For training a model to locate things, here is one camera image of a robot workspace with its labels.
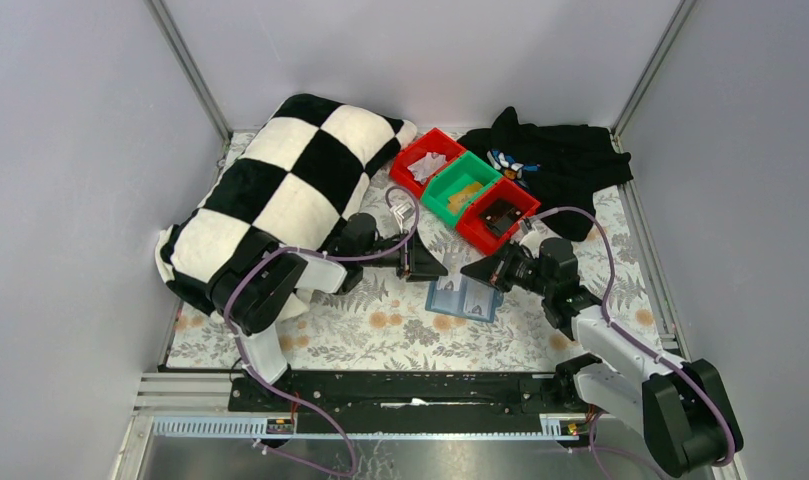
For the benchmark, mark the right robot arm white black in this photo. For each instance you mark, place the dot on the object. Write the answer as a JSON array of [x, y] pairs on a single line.
[[680, 408]]

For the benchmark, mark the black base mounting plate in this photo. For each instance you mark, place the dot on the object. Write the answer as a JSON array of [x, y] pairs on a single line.
[[361, 394]]

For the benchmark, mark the red plastic bin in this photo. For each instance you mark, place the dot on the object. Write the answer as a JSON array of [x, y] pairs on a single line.
[[471, 227], [434, 140]]

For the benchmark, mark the floral patterned table mat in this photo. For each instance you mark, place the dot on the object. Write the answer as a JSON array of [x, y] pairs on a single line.
[[383, 324]]

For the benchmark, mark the yellow item in green bin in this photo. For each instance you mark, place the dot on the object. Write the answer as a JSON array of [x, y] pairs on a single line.
[[458, 201]]

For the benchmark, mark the small colourful toy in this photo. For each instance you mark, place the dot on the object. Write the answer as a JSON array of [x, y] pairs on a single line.
[[509, 167]]

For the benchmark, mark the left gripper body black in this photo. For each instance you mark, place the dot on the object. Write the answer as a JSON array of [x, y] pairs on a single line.
[[408, 259]]

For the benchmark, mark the black white checkered pillow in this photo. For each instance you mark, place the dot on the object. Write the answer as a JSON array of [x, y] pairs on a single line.
[[300, 178]]

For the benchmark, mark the far red plastic bin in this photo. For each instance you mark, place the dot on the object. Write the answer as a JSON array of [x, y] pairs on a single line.
[[434, 140]]

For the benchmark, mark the near red plastic bin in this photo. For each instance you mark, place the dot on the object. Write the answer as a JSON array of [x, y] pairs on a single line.
[[471, 227]]

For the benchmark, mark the silver VIP card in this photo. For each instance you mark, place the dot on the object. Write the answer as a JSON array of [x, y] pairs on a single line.
[[425, 167]]

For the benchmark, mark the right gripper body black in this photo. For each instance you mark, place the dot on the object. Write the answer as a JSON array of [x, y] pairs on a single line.
[[503, 268]]

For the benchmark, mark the black object in bin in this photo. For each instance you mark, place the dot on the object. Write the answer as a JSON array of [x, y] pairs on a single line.
[[500, 216]]

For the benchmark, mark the black cloth garment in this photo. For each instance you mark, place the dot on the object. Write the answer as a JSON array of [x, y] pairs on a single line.
[[576, 161]]

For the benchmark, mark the perforated metal rail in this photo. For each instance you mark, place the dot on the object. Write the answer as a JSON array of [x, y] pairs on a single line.
[[407, 426]]

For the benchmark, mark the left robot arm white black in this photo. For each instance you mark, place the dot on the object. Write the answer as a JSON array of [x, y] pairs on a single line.
[[254, 287]]

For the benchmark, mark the green plastic bin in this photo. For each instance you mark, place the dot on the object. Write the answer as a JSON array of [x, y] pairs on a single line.
[[466, 169]]

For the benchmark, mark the blue card holder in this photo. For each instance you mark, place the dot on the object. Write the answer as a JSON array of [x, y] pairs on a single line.
[[460, 296]]

